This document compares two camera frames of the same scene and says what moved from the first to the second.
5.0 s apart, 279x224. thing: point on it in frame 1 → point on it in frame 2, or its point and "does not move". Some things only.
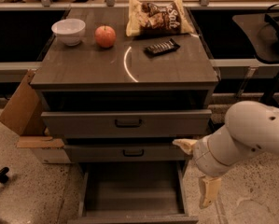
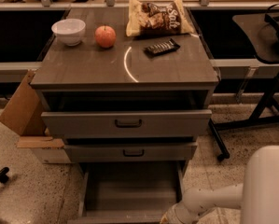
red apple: (104, 35) does not move
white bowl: (69, 30) does not move
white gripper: (202, 153) → (174, 214)
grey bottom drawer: (135, 192) does not move
